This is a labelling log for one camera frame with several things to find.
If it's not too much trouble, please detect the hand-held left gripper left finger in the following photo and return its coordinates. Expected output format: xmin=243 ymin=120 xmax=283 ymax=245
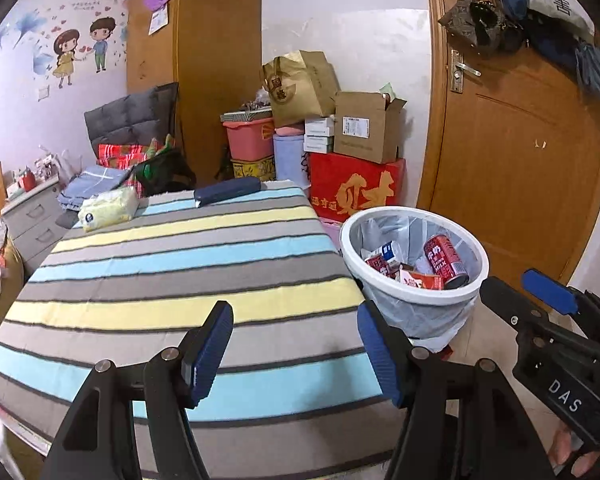
xmin=40 ymin=300 xmax=235 ymax=480

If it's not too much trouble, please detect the striped tablecloth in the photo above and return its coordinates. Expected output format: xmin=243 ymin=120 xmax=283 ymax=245
xmin=0 ymin=180 xmax=411 ymax=480

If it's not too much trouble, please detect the tray of small items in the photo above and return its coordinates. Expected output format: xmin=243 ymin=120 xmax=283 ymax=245
xmin=220 ymin=101 xmax=273 ymax=123

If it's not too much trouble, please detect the tan paper gift bag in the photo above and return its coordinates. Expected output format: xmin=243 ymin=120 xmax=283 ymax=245
xmin=261 ymin=50 xmax=342 ymax=128

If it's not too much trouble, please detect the yellow patterned box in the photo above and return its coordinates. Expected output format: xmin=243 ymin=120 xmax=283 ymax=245
xmin=230 ymin=156 xmax=277 ymax=183

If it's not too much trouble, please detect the white paper tag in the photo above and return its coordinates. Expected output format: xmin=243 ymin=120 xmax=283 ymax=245
xmin=148 ymin=7 xmax=168 ymax=36

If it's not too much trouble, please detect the grey padded chair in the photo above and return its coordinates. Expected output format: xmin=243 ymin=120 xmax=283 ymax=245
xmin=84 ymin=82 xmax=180 ymax=146

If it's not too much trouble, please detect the metal door handle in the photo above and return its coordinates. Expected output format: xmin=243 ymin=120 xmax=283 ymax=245
xmin=450 ymin=50 xmax=482 ymax=93

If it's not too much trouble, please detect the white blue carton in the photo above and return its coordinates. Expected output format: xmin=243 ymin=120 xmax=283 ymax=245
xmin=375 ymin=241 xmax=401 ymax=267

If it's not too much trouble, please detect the red white drink carton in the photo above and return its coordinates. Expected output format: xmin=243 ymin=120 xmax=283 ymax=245
xmin=396 ymin=266 xmax=446 ymax=291

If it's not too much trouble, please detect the red gift box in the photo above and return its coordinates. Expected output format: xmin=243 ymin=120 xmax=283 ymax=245
xmin=308 ymin=152 xmax=406 ymax=223

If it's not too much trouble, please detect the white plastic bin with liner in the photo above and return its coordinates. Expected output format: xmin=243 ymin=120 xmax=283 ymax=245
xmin=339 ymin=206 xmax=490 ymax=353

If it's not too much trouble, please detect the brown handbag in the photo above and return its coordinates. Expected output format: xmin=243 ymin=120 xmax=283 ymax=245
xmin=439 ymin=0 xmax=523 ymax=53

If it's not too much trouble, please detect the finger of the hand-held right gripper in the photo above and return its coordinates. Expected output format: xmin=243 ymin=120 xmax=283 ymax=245
xmin=480 ymin=276 xmax=600 ymax=358
xmin=522 ymin=268 xmax=600 ymax=341

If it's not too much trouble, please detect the wooden wardrobe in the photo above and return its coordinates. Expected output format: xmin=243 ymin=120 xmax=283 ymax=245
xmin=126 ymin=0 xmax=265 ymax=186

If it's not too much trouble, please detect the grey nightstand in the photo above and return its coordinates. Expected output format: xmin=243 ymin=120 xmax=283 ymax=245
xmin=1 ymin=175 xmax=71 ymax=273

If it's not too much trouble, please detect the light blue round box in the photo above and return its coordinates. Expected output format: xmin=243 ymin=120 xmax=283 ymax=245
xmin=272 ymin=132 xmax=312 ymax=188

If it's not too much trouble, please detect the red plaid cloth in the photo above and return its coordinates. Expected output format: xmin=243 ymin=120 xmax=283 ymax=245
xmin=97 ymin=135 xmax=176 ymax=168

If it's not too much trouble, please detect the dark navy hanging bag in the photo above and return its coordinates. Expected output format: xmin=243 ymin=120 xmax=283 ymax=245
xmin=522 ymin=17 xmax=581 ymax=68

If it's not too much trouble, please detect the wooden door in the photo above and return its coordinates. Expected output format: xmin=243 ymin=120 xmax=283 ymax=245
xmin=417 ymin=0 xmax=600 ymax=286

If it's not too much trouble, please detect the yellow green tissue pack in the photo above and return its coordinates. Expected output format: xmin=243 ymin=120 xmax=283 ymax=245
xmin=77 ymin=186 xmax=138 ymax=232

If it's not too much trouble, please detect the cartoon wall sticker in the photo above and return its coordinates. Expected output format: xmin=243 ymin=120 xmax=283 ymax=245
xmin=0 ymin=5 xmax=131 ymax=88

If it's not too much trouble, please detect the black bag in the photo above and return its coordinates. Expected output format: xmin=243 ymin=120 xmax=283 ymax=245
xmin=132 ymin=149 xmax=197 ymax=196

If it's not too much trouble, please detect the dark blue case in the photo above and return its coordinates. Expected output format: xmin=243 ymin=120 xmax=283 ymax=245
xmin=193 ymin=176 xmax=262 ymax=207

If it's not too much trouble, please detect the folded blue cloth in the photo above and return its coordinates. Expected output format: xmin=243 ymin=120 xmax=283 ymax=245
xmin=57 ymin=166 xmax=131 ymax=211

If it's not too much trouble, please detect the pink storage box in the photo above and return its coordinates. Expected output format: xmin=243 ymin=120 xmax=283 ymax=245
xmin=223 ymin=119 xmax=276 ymax=161

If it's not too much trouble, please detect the small white box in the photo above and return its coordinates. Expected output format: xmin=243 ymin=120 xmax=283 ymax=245
xmin=305 ymin=117 xmax=337 ymax=137
xmin=303 ymin=135 xmax=336 ymax=153

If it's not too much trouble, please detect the open cardboard box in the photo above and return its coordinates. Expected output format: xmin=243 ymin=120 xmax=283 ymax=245
xmin=332 ymin=91 xmax=407 ymax=164

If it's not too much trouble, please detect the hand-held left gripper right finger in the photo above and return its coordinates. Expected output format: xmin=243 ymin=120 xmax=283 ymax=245
xmin=356 ymin=300 xmax=556 ymax=480

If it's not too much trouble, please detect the person's right hand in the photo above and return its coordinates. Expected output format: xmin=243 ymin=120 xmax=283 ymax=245
xmin=549 ymin=422 xmax=600 ymax=476

